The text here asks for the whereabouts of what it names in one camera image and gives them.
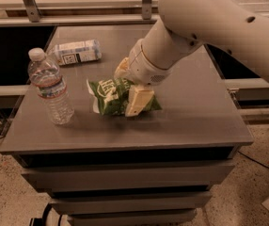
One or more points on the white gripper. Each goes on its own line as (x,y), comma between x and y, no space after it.
(144,67)

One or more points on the green jalapeno chip bag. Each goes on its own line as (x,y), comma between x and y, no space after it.
(111,97)

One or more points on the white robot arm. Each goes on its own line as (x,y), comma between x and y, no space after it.
(185,25)

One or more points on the clear plastic water bottle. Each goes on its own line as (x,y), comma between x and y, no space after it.
(45,76)

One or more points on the white blue drink carton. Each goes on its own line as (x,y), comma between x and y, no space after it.
(76,52)

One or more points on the grey drawer cabinet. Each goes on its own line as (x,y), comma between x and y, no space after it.
(158,167)

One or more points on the metal railing frame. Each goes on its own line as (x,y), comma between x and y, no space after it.
(52,12)

